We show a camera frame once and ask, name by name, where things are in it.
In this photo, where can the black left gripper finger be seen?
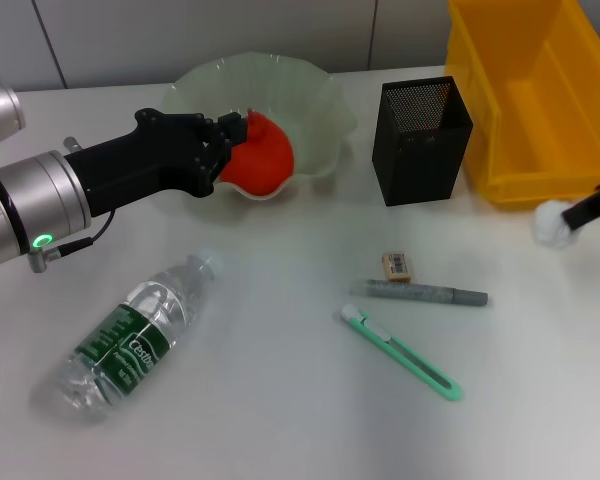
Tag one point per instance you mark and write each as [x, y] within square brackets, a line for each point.
[232, 129]
[217, 162]

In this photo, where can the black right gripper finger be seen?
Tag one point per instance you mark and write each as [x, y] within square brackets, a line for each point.
[592, 207]

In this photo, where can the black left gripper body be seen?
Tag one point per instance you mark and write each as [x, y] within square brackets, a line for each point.
[150, 155]

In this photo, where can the red-orange fruit with stem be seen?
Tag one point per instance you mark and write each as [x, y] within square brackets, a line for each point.
[265, 160]

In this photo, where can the white paper ball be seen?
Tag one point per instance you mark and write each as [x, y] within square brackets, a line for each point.
[547, 225]

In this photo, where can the clear water bottle green label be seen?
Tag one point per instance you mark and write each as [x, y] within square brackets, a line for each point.
[125, 345]

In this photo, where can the translucent green wavy fruit plate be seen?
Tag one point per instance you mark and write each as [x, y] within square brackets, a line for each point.
[280, 85]

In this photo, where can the black mesh pen holder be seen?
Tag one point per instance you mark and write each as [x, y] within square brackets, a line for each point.
[420, 165]

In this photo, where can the grey marker pen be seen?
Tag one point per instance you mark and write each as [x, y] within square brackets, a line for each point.
[420, 294]

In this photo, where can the beige eraser with barcode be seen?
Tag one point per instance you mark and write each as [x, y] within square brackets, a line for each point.
[397, 267]

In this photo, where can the mint green utility knife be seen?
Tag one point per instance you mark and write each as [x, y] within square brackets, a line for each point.
[405, 357]

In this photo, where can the yellow plastic storage bin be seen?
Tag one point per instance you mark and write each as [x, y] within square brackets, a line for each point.
[550, 125]

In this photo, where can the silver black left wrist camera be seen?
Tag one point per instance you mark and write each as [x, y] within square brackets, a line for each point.
[0, 115]

